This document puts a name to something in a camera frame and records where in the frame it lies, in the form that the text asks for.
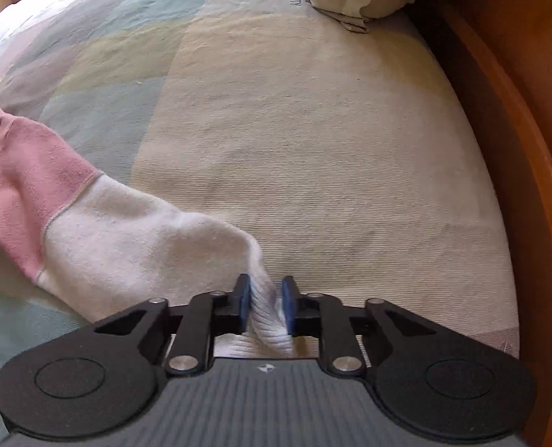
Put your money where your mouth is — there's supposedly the pink and white knit sweater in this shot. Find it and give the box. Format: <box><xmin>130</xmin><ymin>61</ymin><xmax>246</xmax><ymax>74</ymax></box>
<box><xmin>0</xmin><ymin>109</ymin><xmax>295</xmax><ymax>357</ymax></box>

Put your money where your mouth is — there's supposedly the wooden headboard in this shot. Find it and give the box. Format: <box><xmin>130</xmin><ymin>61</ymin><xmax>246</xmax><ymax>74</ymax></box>
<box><xmin>409</xmin><ymin>0</ymin><xmax>552</xmax><ymax>446</ymax></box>

